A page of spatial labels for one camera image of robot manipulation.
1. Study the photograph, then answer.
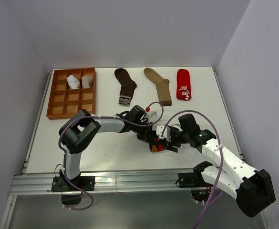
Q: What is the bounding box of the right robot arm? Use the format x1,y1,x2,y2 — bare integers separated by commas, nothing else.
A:
157,114,276,218

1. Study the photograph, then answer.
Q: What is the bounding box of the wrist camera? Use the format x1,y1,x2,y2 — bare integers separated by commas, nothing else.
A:
156,125,171,142
145,107,157,119

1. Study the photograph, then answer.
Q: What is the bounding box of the dark brown sock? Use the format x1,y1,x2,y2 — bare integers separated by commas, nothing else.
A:
114,68,137,106

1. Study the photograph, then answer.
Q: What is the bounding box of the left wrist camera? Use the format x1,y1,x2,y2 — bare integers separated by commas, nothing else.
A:
145,107,157,119

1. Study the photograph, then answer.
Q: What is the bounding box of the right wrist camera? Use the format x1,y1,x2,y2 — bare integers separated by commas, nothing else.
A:
156,125,171,142

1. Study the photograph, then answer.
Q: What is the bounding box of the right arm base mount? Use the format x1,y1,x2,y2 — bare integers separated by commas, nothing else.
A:
175,172,213,203

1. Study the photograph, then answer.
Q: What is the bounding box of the orange compartment tray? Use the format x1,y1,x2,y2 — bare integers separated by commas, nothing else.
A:
46,68,96,120

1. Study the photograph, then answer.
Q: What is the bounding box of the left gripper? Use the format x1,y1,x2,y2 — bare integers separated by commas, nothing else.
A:
131,121,154,146

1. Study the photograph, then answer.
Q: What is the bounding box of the black orange argyle sock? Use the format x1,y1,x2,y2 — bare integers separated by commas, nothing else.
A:
149,137,166,153

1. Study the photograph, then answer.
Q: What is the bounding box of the beige and red reindeer sock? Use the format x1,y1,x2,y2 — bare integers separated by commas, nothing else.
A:
82,76,93,89

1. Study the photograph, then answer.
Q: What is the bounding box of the tan sock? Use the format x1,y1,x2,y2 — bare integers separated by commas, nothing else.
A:
144,68,172,106

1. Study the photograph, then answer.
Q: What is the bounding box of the aluminium rail frame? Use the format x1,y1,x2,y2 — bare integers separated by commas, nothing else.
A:
0,68,273,229

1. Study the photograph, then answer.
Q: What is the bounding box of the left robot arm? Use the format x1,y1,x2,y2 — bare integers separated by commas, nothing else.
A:
59,105,155,190

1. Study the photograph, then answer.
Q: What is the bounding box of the white sock with black stripes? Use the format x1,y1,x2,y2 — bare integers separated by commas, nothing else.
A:
67,75,80,90

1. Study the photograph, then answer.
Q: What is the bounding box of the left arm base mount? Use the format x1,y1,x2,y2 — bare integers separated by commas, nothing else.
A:
51,175,96,206

